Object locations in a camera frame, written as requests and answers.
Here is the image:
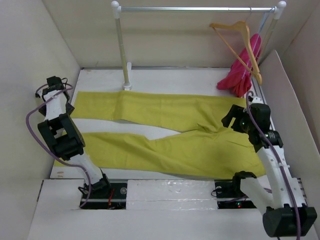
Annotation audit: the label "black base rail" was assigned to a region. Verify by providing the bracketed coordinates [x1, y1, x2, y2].
[80, 179, 255, 211]

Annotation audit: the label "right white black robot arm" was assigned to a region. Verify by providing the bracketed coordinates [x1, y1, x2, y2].
[221, 103, 318, 240]

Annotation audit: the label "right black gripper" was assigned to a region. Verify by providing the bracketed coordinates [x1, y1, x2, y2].
[220, 104, 255, 134]

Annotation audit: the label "pink hanging garment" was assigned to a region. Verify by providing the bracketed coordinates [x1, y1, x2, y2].
[216, 33, 262, 98]

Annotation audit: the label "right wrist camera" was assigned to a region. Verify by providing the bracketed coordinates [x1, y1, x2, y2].
[246, 90, 264, 105]

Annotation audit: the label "white metal clothes rack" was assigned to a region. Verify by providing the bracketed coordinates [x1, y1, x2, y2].
[111, 0, 287, 91]

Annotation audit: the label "blue hanger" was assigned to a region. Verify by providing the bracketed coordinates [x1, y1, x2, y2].
[241, 6, 277, 80]

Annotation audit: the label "yellow-green trousers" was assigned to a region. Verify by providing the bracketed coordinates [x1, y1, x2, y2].
[71, 91, 266, 179]

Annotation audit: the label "wooden clothes hanger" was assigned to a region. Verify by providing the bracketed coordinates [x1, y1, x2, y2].
[208, 20, 263, 87]

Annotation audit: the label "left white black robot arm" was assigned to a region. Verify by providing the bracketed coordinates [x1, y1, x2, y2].
[35, 76, 112, 199]

